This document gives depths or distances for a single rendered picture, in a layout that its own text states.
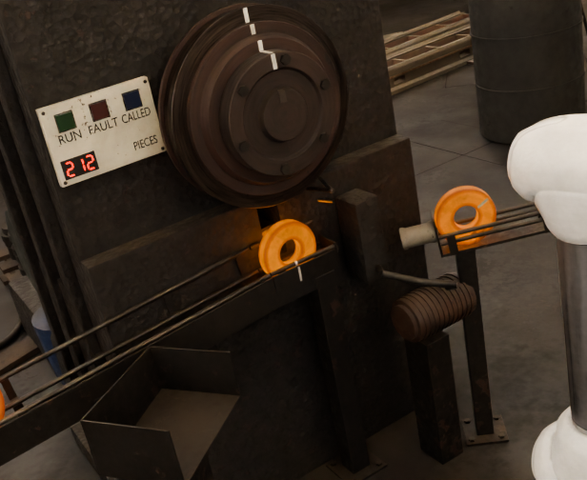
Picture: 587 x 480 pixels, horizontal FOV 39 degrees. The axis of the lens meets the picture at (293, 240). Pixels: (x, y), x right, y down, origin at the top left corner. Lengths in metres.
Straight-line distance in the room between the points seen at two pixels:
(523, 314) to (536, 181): 1.89
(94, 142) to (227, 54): 0.36
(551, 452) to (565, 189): 0.55
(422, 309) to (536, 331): 0.89
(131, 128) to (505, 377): 1.49
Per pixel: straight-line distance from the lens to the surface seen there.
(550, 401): 2.70
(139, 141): 1.97
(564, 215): 1.27
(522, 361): 2.88
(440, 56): 6.27
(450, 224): 2.21
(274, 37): 1.90
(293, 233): 2.09
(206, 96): 1.85
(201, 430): 1.78
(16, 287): 3.61
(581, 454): 1.53
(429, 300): 2.22
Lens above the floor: 1.63
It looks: 24 degrees down
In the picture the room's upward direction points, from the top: 12 degrees counter-clockwise
